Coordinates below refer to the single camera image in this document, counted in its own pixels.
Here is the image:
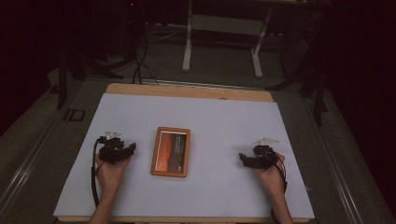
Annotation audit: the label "person's right hand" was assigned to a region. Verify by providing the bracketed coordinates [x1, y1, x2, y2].
[250, 152, 288, 198]

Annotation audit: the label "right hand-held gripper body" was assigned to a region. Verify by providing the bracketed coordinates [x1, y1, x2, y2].
[251, 136, 282, 171]

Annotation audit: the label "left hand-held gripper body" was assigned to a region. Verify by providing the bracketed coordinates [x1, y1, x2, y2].
[98, 130, 126, 165]

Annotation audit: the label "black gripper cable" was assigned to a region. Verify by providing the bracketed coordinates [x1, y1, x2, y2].
[270, 154, 289, 224]
[90, 137, 105, 209]

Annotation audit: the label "wooden picture frame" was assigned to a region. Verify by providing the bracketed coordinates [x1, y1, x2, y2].
[149, 126, 191, 178]

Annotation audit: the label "person's left hand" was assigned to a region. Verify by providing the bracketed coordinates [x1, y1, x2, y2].
[94, 153, 133, 196]

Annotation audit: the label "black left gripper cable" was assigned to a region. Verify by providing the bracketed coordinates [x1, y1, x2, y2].
[90, 137, 105, 209]

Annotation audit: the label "white table sheet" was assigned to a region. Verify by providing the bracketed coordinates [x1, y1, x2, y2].
[52, 92, 316, 220]

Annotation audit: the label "white metal desk frame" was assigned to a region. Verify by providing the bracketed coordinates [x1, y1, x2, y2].
[181, 0, 275, 79]

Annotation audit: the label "metal floor rail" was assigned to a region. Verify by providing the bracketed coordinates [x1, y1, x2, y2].
[301, 92, 366, 224]
[0, 102, 73, 213]

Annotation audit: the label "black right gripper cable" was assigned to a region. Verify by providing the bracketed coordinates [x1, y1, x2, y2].
[270, 154, 289, 224]

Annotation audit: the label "dark metal stand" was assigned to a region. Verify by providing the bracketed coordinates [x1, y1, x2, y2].
[264, 18, 331, 128]
[54, 46, 125, 110]

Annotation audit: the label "black floor cables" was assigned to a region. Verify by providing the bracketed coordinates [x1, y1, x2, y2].
[124, 21, 188, 86]

